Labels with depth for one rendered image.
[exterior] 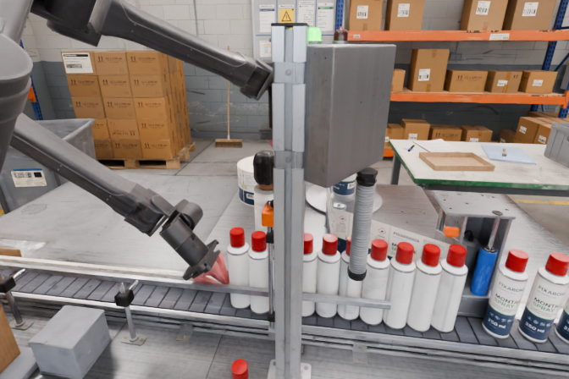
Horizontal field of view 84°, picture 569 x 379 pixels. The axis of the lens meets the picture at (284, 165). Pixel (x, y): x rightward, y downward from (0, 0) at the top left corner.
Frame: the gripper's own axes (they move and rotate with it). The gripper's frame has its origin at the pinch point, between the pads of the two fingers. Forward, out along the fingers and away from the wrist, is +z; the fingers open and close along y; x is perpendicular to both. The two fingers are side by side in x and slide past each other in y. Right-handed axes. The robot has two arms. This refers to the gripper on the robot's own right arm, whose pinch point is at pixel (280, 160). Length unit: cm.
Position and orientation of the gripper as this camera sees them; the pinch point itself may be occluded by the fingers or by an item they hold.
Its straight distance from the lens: 83.8
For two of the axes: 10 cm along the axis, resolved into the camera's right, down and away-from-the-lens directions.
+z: 0.0, 9.3, 3.7
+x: -1.1, 3.7, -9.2
